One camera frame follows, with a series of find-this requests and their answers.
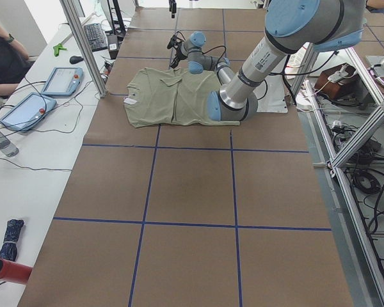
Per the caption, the olive green long-sleeve shirt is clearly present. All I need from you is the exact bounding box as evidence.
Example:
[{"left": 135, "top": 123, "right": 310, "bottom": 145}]
[{"left": 124, "top": 67, "right": 240, "bottom": 128}]

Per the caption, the black computer mouse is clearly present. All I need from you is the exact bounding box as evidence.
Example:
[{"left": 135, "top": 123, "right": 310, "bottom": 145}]
[{"left": 69, "top": 56, "right": 84, "bottom": 65}]

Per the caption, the blue teach pendant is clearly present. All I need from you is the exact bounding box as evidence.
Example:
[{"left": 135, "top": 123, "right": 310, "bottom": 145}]
[
  {"left": 41, "top": 67, "right": 83, "bottom": 98},
  {"left": 0, "top": 93, "right": 56, "bottom": 132}
]

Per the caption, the white power strip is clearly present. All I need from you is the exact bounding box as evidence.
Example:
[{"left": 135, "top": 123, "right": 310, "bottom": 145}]
[{"left": 328, "top": 65, "right": 356, "bottom": 83}]

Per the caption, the grey aluminium frame post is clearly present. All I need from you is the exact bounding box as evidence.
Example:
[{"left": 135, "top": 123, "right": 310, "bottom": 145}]
[{"left": 60, "top": 0, "right": 107, "bottom": 98}]

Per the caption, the black keyboard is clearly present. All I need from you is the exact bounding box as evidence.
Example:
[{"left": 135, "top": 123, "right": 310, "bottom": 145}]
[{"left": 83, "top": 23, "right": 108, "bottom": 52}]

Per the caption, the near blue teach pendant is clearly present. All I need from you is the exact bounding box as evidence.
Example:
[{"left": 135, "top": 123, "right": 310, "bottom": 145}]
[{"left": 0, "top": 93, "right": 56, "bottom": 132}]

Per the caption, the green plastic tool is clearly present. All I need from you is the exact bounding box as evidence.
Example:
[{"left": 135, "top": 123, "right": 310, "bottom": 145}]
[{"left": 53, "top": 43, "right": 67, "bottom": 57}]

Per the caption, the red cylinder tube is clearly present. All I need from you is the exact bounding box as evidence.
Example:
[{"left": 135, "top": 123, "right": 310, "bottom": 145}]
[{"left": 0, "top": 258, "right": 33, "bottom": 285}]

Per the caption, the far blue teach pendant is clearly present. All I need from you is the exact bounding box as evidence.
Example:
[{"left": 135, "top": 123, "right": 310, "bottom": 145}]
[{"left": 41, "top": 67, "right": 83, "bottom": 98}]

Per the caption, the clear water bottle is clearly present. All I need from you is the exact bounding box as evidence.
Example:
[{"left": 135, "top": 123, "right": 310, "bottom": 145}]
[{"left": 0, "top": 131, "right": 19, "bottom": 157}]

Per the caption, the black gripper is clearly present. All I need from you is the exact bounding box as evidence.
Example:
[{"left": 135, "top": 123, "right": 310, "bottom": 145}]
[{"left": 167, "top": 31, "right": 188, "bottom": 68}]

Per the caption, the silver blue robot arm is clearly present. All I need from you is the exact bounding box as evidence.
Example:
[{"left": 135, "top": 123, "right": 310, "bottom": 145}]
[
  {"left": 168, "top": 0, "right": 177, "bottom": 19},
  {"left": 167, "top": 0, "right": 365, "bottom": 122}
]

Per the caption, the white Miniso hang tag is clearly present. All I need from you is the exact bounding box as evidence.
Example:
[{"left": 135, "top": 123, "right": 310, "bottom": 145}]
[{"left": 124, "top": 97, "right": 138, "bottom": 105}]

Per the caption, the brown cardboard box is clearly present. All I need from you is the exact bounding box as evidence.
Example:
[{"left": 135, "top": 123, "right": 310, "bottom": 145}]
[{"left": 314, "top": 63, "right": 370, "bottom": 104}]

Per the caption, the person in black shirt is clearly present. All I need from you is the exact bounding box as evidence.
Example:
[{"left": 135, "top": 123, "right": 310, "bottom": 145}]
[{"left": 0, "top": 26, "right": 33, "bottom": 97}]

